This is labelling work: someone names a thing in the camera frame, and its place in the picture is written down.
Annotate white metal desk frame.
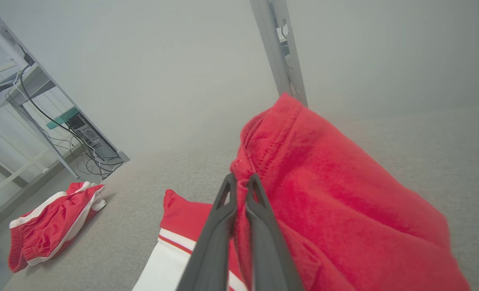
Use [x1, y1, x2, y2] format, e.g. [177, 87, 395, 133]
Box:
[0, 0, 131, 180]

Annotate red basketball jersey white sleeves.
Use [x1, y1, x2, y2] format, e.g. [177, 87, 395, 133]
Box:
[132, 93, 472, 291]

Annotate red shorts with white stripe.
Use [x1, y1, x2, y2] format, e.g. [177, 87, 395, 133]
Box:
[8, 181, 107, 273]

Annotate grey aluminium post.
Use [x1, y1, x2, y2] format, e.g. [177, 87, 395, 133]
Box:
[249, 0, 308, 108]

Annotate grey desk with legs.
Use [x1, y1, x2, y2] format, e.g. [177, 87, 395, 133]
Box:
[5, 42, 124, 180]

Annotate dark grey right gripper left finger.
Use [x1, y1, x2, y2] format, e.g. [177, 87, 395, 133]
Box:
[177, 173, 238, 291]

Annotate green flat board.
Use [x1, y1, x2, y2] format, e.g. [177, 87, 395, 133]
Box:
[45, 106, 80, 131]

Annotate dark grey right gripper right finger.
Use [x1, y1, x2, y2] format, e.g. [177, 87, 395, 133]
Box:
[245, 174, 305, 291]

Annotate grey computer tower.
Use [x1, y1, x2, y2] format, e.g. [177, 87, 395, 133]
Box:
[68, 113, 120, 162]

